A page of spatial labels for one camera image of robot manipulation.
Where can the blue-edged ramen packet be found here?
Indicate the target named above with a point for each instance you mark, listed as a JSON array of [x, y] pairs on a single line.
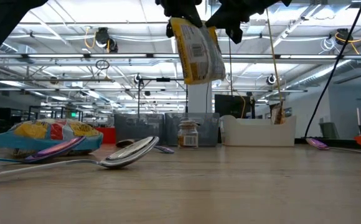
[[49, 132]]

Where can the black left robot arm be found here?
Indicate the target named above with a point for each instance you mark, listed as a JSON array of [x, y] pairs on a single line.
[[0, 25]]

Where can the distant black rig frame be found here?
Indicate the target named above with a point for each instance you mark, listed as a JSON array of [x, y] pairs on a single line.
[[163, 79]]

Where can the white plastic bin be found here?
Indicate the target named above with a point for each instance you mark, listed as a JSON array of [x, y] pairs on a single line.
[[258, 132]]

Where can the silver ventilation duct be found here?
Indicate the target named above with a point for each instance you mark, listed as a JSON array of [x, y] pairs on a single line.
[[323, 73]]

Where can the brown snack pouch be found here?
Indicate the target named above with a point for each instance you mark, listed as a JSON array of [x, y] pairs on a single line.
[[277, 113]]

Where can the yellow ramen packet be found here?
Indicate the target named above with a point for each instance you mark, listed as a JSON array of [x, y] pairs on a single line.
[[199, 53]]

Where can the white pillar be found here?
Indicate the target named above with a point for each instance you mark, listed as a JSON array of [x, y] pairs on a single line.
[[200, 99]]

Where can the dark grey translucent bin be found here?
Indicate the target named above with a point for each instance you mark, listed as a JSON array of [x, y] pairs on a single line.
[[140, 129], [205, 130]]

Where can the small glass jar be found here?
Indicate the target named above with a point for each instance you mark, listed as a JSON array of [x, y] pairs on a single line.
[[187, 135]]

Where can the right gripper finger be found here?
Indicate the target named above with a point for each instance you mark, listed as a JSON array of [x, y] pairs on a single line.
[[235, 34], [227, 18]]

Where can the grey chair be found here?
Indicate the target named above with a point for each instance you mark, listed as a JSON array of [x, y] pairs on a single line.
[[328, 130]]

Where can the green exit sign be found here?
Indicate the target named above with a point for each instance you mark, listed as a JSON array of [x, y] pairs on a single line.
[[73, 114]]

